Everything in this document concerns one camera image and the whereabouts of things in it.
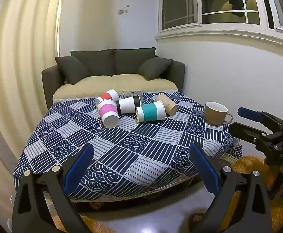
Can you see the beige fleece sofa cover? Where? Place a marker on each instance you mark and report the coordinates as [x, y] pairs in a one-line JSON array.
[[122, 82]]

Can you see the white framed window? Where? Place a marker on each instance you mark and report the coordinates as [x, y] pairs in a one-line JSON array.
[[219, 4]]

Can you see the clear glass container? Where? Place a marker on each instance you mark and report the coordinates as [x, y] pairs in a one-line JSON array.
[[131, 93]]

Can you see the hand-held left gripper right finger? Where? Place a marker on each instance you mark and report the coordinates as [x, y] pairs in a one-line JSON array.
[[204, 167]]

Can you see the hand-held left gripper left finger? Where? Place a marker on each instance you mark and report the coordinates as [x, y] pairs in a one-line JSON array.
[[79, 167]]

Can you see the dark green sofa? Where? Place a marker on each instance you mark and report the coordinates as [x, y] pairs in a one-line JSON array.
[[178, 72]]

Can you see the cream curtain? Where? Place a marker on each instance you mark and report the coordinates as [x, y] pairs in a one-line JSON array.
[[17, 72]]

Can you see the beige ceramic mug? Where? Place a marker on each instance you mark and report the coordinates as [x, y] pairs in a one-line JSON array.
[[214, 115]]

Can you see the black band white cup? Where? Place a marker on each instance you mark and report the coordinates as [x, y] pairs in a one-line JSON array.
[[128, 104]]

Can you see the teal band white cup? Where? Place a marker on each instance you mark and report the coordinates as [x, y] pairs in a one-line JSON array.
[[151, 111]]

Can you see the dark slipper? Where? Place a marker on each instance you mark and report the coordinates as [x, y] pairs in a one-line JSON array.
[[196, 219]]

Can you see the red band white cup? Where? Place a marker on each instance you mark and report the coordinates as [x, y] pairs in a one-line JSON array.
[[108, 95]]

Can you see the orange fluffy rug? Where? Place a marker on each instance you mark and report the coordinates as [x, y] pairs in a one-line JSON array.
[[248, 162]]

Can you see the brown paper cup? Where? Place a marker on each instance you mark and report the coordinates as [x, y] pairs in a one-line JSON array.
[[167, 103]]

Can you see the pink band white cup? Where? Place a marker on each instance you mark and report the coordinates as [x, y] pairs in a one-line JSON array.
[[106, 111]]

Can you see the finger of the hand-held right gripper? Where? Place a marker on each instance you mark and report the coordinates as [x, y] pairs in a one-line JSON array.
[[249, 113], [243, 130]]

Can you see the dark green throw pillow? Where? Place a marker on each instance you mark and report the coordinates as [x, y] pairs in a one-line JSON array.
[[71, 69], [154, 67]]

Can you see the blue patterned tablecloth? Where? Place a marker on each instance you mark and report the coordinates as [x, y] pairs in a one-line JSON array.
[[122, 148]]

